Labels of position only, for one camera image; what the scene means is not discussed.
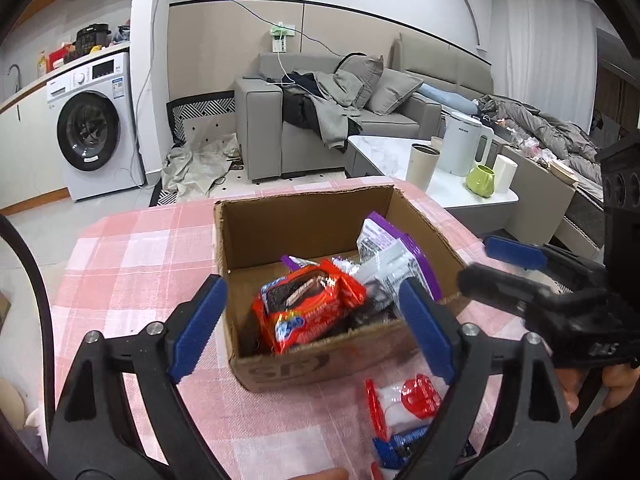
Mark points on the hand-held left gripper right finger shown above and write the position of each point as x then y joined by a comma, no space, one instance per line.
425,330

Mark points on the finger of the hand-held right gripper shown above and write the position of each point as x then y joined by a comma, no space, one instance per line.
500,285
515,254

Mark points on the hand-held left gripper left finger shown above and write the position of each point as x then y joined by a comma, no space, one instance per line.
197,330

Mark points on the purple packet black-white print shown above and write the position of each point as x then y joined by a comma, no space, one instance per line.
300,261
385,255

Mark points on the red cookie packet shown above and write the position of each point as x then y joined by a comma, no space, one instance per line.
305,310

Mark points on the brown cardboard box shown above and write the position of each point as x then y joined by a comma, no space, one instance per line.
280,230

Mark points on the person's right hand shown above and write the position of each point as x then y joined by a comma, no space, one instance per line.
622,385

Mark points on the person's left hand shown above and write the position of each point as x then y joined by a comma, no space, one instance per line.
320,476

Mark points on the clear red-edged snack packet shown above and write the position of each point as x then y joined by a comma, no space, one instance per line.
400,405

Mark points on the green mug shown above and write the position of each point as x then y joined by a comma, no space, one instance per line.
481,181

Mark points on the white cup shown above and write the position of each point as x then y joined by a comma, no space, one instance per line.
505,172

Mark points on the pink checked tablecloth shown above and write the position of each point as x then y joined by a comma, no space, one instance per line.
140,260

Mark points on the white electric kettle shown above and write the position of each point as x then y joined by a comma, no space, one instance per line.
462,145

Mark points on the beige tumbler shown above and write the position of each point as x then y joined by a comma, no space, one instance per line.
422,167

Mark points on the grey quilt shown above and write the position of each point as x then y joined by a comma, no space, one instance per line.
550,130

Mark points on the dark wooden wardrobe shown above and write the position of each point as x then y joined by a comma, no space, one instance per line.
617,90

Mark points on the white coffee table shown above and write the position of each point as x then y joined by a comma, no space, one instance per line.
390,155

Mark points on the light blue cushion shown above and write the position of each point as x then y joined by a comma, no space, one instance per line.
445,96

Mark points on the white washing machine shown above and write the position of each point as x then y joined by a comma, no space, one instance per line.
110,170

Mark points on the cream rounded object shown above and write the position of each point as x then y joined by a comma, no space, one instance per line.
12,402

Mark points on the grey pillow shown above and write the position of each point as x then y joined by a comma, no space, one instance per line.
395,90
362,77

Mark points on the white curtain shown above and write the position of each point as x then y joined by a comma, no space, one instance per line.
540,50

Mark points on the grey sofa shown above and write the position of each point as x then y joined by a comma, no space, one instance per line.
260,125

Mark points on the black patterned panel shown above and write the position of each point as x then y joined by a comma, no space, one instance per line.
200,107

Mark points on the grey jacket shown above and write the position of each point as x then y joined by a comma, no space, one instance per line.
335,110

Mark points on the black garment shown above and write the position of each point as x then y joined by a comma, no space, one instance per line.
297,105

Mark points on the white kitchen counter cabinet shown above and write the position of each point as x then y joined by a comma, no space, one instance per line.
25,150

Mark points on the red box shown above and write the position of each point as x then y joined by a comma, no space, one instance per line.
60,56

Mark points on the yellow bottle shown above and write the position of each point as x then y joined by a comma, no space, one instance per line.
41,65

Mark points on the black pressure cooker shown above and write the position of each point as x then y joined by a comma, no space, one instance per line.
92,37

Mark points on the curved kitchen faucet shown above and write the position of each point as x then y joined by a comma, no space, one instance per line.
17,72

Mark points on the beige bed frame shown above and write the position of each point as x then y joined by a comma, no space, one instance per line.
535,200

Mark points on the wall socket with charger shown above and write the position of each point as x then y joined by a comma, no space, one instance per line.
281,37

